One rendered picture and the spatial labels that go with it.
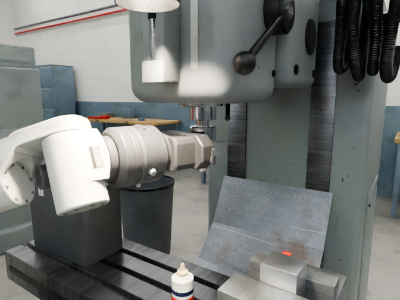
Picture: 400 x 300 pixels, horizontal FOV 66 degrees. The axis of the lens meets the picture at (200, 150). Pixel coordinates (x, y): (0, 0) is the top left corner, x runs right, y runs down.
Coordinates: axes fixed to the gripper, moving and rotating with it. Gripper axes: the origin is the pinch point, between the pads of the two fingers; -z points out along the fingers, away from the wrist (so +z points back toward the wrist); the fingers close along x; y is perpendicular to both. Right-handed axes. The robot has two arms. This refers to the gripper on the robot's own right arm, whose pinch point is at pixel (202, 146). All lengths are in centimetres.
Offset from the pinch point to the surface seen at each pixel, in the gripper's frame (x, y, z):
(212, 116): -2.4, -5.4, -0.1
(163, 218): 152, 87, -99
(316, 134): -1.9, 0.5, -38.2
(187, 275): -1.3, 22.9, 4.5
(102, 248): 29.2, 28.8, 6.9
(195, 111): -0.6, -6.3, 2.3
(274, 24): -12.6, -19.4, -2.4
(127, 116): 514, 29, -270
